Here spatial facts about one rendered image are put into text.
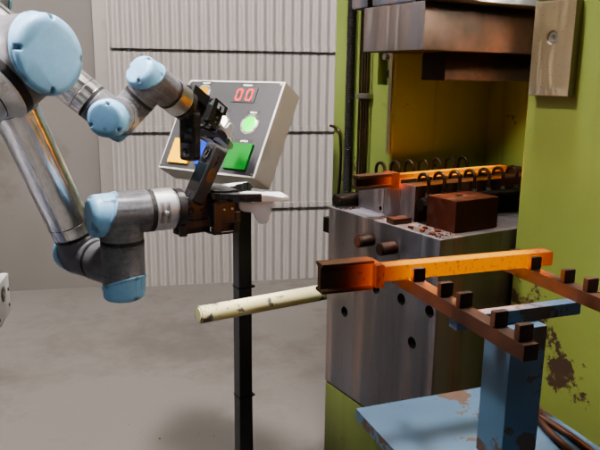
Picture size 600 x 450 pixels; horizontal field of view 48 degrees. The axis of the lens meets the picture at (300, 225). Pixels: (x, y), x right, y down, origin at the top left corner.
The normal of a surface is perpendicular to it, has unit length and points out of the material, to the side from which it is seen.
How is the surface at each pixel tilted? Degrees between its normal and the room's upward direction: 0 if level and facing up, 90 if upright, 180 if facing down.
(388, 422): 0
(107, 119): 90
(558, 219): 90
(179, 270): 90
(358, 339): 90
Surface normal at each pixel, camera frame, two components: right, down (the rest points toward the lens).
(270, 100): -0.47, -0.34
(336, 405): -0.85, 0.11
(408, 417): 0.01, -0.98
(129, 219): 0.52, 0.19
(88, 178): 0.22, 0.22
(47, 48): 0.82, 0.06
